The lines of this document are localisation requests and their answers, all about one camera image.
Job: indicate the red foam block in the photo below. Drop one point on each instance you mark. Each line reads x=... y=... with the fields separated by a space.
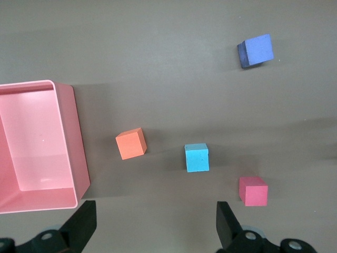
x=254 y=193

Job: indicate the pink plastic bin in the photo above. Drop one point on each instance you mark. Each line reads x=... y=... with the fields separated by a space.
x=39 y=145

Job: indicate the brown table cloth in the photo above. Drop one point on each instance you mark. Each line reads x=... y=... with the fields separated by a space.
x=158 y=79

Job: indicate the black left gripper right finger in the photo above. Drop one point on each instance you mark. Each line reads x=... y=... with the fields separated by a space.
x=237 y=239

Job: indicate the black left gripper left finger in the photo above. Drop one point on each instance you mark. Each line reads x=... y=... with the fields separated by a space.
x=65 y=239

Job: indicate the orange foam block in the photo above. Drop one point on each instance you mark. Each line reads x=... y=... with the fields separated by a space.
x=130 y=145

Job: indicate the light blue foam block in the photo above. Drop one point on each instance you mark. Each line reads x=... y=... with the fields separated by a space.
x=196 y=159

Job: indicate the purple foam block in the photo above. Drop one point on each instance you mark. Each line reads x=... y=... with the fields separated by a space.
x=259 y=50

